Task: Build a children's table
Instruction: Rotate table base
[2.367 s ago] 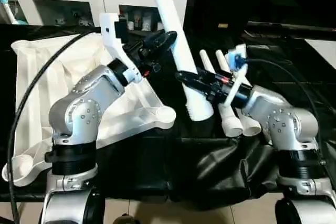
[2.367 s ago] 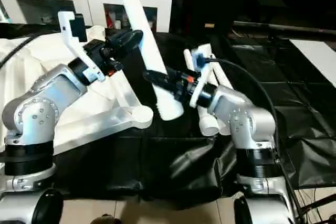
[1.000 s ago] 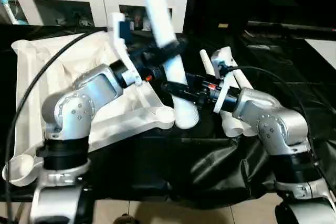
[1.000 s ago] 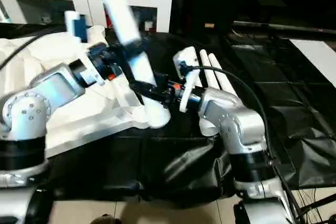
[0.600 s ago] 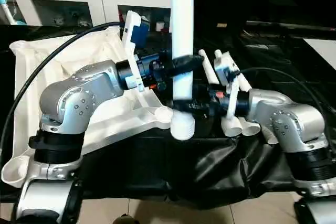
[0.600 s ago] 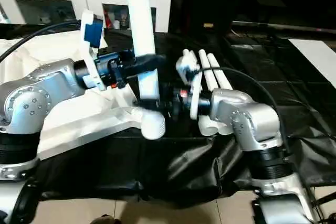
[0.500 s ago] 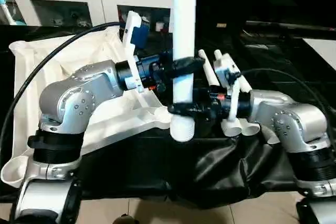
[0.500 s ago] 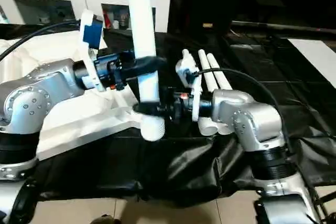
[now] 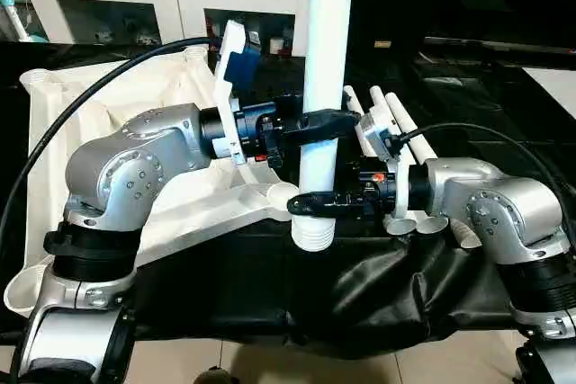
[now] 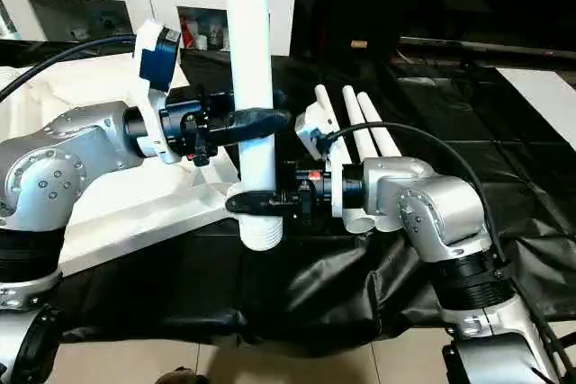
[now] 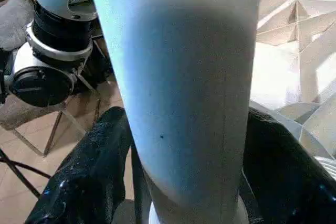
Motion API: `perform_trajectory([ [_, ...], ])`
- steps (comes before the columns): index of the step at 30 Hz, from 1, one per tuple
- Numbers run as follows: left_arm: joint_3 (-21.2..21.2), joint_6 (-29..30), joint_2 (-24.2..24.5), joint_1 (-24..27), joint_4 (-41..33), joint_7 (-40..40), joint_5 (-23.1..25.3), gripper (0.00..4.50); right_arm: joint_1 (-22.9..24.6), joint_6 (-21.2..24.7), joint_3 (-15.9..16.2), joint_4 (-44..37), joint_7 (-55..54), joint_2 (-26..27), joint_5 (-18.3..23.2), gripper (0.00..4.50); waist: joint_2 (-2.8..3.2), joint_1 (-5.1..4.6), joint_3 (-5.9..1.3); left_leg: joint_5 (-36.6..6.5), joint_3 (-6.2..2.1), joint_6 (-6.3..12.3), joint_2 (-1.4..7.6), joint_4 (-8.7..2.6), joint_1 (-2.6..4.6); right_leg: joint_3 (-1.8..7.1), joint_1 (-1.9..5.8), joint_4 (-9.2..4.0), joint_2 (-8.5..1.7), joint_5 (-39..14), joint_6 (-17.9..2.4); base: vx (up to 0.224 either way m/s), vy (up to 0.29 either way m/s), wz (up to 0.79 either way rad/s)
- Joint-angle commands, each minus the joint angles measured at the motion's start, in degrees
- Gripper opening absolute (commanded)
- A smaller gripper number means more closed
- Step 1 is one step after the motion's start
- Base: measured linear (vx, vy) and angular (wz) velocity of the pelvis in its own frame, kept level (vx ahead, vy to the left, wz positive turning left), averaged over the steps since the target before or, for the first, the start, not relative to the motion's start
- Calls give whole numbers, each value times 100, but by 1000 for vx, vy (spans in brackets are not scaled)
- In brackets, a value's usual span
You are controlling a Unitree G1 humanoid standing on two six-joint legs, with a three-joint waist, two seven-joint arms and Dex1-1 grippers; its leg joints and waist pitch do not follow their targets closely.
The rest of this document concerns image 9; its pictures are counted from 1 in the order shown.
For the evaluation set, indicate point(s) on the black plastic mat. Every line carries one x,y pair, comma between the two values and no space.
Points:
360,294

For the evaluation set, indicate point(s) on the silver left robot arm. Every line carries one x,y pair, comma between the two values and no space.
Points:
117,177

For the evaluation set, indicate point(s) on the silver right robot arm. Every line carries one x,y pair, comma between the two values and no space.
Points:
504,204

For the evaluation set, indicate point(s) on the white plastic table top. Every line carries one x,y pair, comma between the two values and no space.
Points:
153,83

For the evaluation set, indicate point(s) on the small tan tag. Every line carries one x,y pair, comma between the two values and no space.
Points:
382,43

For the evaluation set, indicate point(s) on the white plastic table leg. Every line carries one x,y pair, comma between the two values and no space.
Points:
352,101
326,42
464,235
377,96

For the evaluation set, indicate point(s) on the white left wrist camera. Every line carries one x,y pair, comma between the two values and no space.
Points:
236,69

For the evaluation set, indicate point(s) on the black metal rail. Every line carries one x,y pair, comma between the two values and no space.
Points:
504,44

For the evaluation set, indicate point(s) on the white flat board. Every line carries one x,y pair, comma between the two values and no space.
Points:
553,87

